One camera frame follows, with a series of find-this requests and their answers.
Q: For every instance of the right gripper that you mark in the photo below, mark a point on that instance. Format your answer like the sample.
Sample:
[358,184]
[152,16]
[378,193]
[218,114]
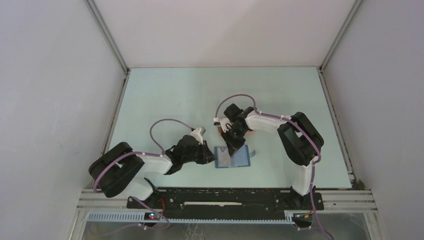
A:
[232,145]

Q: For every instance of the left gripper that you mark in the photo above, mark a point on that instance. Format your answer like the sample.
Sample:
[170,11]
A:
[207,156]

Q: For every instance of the white portrait card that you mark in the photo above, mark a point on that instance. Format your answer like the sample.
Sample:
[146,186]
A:
[222,157]

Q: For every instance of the blue card holder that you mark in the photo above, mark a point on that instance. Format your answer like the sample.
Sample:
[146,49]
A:
[242,158]

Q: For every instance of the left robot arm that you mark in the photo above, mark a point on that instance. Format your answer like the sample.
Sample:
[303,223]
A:
[122,170]

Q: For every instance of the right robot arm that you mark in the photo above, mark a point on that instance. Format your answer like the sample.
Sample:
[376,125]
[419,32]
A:
[300,139]

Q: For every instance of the pink oval tray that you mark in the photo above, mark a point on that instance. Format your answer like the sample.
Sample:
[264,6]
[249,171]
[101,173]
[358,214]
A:
[250,132]

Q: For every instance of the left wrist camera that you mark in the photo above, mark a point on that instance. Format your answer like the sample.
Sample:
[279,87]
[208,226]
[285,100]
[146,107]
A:
[198,134]

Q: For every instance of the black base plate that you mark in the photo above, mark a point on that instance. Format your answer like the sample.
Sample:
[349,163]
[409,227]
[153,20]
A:
[229,204]

